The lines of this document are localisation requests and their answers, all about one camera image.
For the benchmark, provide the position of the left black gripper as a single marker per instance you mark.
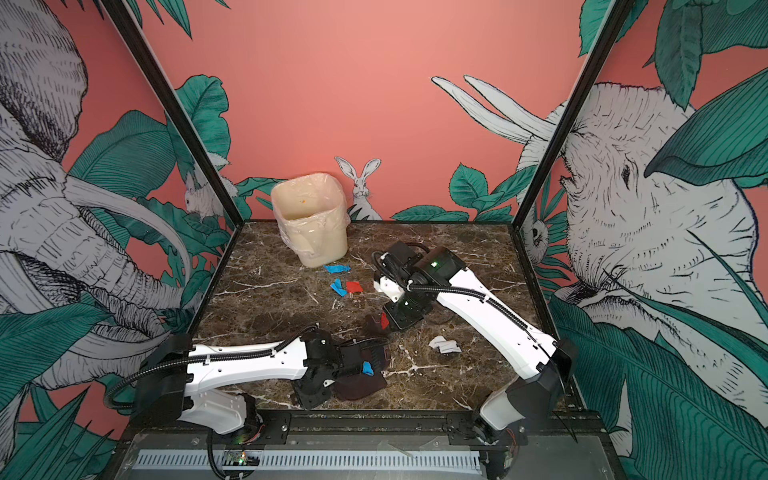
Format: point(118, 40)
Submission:
point(311, 403)

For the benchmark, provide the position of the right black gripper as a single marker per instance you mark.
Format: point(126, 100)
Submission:
point(392, 309)

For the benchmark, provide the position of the red paper scrap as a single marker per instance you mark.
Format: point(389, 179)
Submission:
point(353, 287)
point(384, 321)

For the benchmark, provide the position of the blue paper scrap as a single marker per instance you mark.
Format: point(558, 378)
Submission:
point(337, 269)
point(367, 369)
point(338, 287)

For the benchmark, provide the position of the dark brown dustpan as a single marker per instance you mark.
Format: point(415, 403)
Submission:
point(349, 383)

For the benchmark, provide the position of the brown hand brush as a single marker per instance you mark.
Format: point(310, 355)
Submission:
point(372, 328)

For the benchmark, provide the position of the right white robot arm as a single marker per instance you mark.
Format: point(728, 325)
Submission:
point(414, 278)

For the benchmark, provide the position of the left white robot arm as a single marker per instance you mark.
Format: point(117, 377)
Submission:
point(185, 382)

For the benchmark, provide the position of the white crumpled paper scrap lower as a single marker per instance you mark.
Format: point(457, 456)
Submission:
point(444, 346)

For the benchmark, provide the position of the cream bin with plastic liner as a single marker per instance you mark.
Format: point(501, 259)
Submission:
point(312, 217)

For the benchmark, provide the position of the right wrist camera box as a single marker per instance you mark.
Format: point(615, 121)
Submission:
point(385, 285)

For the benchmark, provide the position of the white slotted cable duct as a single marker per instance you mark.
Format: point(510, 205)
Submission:
point(464, 462)

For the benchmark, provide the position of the black front mounting rail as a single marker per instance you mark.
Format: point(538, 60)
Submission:
point(279, 427)

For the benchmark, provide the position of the right black frame post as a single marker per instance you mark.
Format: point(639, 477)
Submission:
point(611, 26)

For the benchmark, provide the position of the black frame post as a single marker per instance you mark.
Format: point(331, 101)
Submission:
point(611, 26)
point(134, 39)

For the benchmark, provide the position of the left black frame post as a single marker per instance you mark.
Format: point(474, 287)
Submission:
point(134, 39)

